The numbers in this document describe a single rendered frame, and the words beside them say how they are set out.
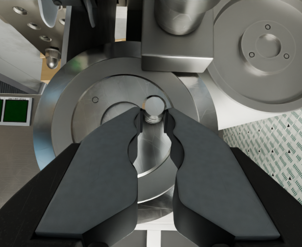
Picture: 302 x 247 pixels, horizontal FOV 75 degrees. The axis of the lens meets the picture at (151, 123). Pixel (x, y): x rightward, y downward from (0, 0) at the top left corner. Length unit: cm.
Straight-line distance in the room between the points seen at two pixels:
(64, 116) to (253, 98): 16
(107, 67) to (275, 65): 14
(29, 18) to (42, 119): 32
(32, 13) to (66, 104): 31
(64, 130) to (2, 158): 44
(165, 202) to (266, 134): 19
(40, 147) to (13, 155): 40
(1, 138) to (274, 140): 56
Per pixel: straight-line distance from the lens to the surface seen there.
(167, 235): 61
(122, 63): 17
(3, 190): 60
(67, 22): 22
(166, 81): 16
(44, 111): 18
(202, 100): 17
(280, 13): 24
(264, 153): 31
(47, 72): 290
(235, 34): 21
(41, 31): 51
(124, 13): 63
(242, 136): 37
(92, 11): 21
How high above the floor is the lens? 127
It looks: 7 degrees down
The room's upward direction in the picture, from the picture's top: 178 degrees counter-clockwise
